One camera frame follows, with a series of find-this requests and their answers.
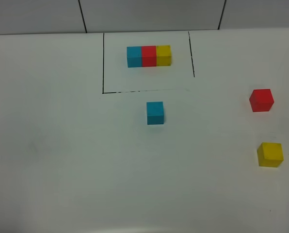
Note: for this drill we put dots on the template red cube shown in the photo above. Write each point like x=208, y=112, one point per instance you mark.
x=149, y=56

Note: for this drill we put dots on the template blue cube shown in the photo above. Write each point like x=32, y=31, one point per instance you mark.
x=134, y=56

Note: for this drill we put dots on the template yellow cube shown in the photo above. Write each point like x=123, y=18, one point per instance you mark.
x=164, y=55

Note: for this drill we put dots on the loose red cube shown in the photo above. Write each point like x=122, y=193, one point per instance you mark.
x=261, y=100

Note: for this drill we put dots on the loose yellow cube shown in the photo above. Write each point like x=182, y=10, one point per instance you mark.
x=270, y=154

